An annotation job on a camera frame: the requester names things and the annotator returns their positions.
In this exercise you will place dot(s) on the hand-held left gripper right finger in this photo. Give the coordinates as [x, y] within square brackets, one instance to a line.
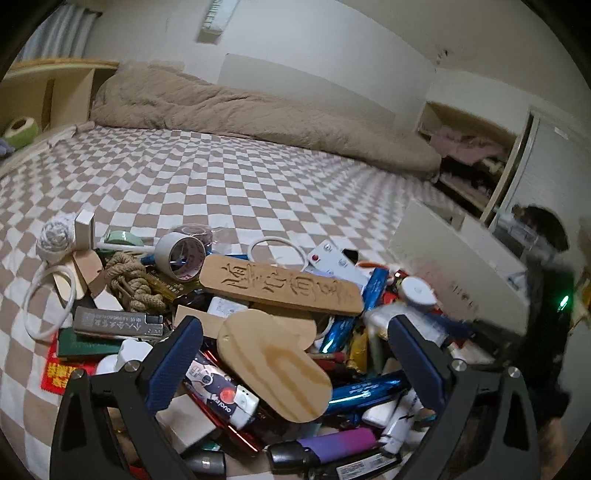
[415, 360]

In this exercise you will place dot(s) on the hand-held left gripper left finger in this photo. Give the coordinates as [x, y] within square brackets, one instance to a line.
[178, 360]

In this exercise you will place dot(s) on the oval wooden board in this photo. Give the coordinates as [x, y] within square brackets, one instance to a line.
[277, 369]

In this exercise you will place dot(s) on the white storage box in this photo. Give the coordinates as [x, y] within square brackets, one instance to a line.
[443, 258]

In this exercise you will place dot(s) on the astronaut print white box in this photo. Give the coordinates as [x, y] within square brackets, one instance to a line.
[221, 390]

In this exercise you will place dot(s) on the blue foil tube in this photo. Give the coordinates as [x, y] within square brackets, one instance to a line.
[369, 390]
[375, 288]
[337, 334]

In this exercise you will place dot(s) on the plain white block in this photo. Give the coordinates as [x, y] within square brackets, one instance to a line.
[187, 424]

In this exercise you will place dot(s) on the white tape measure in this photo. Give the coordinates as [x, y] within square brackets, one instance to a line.
[418, 290]

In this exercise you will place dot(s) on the grey metallic box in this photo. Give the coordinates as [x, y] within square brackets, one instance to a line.
[115, 322]

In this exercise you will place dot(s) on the red glossy pen box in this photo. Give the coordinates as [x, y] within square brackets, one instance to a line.
[231, 429]

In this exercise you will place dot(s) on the dark green booklet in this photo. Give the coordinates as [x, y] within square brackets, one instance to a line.
[83, 346]

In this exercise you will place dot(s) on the wide white tape roll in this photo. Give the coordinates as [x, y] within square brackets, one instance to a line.
[178, 254]

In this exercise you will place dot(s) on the red envelope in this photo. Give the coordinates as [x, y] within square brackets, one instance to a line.
[60, 374]

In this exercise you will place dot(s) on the purple black flashlight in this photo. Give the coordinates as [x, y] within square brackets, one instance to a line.
[323, 445]

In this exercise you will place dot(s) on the carved wooden plaque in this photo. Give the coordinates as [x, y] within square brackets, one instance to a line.
[286, 288]

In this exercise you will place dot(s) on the small white box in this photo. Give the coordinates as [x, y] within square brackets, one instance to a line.
[84, 230]

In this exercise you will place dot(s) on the white wardrobe door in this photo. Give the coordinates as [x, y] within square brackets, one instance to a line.
[554, 161]

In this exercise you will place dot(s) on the grey yarn ball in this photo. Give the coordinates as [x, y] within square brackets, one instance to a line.
[55, 235]

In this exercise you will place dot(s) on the open wooden closet shelf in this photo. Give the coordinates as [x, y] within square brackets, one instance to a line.
[471, 152]

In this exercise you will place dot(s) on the pile of folded clothes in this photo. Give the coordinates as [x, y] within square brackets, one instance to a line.
[461, 147]

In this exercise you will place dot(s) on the beige fluffy blanket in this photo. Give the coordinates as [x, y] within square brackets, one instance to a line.
[231, 110]

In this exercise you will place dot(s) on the purple plush toy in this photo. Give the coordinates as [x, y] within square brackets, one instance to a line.
[5, 147]

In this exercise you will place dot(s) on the white headboard panel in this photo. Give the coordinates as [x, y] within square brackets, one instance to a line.
[323, 87]

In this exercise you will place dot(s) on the wooden bedside shelf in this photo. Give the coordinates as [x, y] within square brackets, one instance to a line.
[51, 92]

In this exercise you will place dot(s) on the white switch plate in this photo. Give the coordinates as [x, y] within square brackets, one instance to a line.
[334, 261]

